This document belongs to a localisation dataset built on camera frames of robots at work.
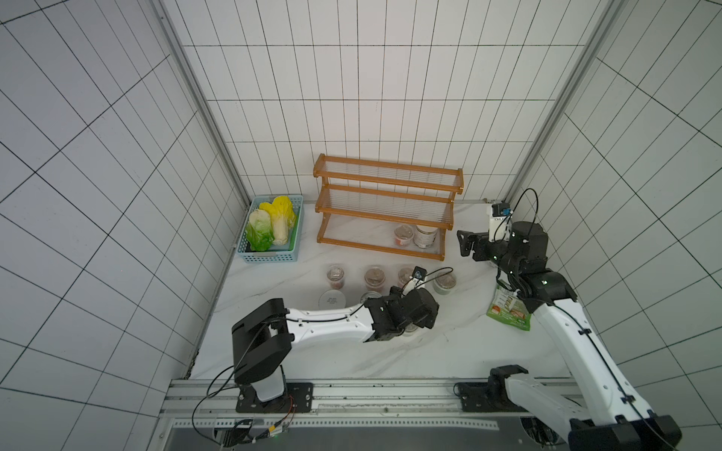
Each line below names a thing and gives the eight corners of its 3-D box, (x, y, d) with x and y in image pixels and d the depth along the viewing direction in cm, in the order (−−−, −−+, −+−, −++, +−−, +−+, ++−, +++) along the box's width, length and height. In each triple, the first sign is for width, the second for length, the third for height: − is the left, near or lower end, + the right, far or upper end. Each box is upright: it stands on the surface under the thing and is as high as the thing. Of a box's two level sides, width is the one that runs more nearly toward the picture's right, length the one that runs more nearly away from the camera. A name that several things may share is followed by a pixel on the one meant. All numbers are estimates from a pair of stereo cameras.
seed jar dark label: (327, 289, 94) (325, 282, 90) (329, 273, 99) (327, 265, 94) (342, 289, 94) (341, 282, 90) (343, 273, 99) (342, 265, 94)
